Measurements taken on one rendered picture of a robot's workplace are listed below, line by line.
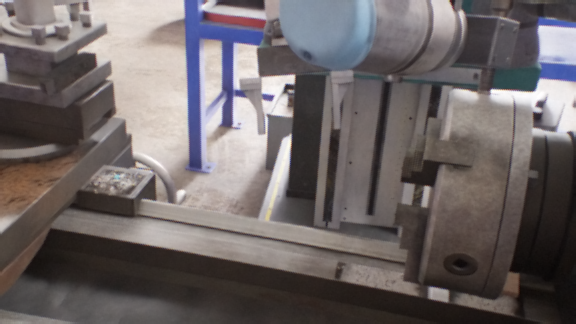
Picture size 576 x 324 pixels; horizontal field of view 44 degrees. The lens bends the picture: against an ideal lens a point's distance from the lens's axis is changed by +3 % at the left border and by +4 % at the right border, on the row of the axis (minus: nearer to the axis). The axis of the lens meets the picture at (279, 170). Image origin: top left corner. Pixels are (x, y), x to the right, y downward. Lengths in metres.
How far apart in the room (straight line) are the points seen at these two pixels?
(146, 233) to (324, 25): 0.73
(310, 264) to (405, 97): 0.93
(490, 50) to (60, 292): 0.87
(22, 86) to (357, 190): 1.18
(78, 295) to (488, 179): 0.78
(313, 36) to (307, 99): 1.55
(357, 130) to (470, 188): 1.28
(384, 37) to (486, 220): 0.27
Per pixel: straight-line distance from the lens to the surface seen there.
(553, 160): 0.85
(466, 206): 0.78
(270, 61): 1.21
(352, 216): 2.19
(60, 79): 1.20
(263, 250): 1.18
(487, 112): 0.83
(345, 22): 0.57
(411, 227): 0.91
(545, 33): 3.00
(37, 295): 1.32
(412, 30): 0.63
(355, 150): 2.07
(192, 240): 1.21
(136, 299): 1.27
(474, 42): 0.74
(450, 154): 0.78
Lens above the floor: 1.54
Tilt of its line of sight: 30 degrees down
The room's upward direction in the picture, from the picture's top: 3 degrees clockwise
